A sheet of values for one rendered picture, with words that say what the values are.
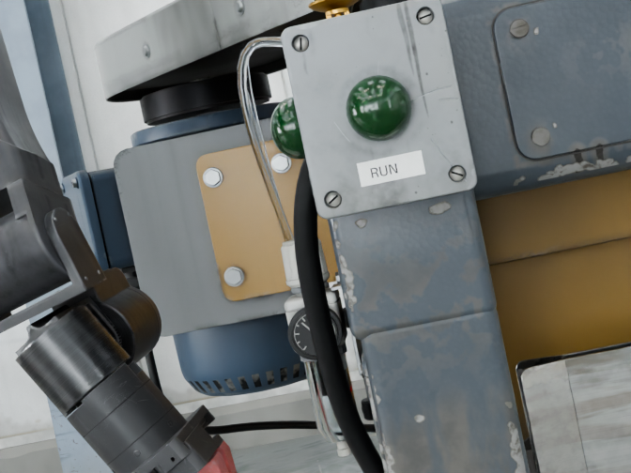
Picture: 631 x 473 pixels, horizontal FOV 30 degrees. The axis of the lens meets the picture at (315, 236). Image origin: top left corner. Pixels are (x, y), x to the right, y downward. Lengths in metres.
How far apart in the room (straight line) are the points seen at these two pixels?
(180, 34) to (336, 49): 0.40
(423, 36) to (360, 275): 0.13
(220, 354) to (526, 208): 0.33
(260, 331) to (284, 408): 4.86
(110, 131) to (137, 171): 4.94
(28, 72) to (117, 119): 0.58
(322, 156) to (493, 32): 0.11
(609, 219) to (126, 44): 0.43
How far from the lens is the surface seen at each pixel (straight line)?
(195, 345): 1.05
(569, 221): 0.84
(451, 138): 0.54
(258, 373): 1.03
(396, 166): 0.54
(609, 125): 0.60
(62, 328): 0.76
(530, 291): 0.89
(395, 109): 0.53
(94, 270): 0.78
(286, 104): 0.56
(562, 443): 0.77
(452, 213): 0.59
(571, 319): 0.90
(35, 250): 0.75
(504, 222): 0.84
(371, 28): 0.54
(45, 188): 0.79
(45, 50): 6.00
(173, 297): 1.00
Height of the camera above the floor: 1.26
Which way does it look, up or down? 3 degrees down
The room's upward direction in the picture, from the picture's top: 12 degrees counter-clockwise
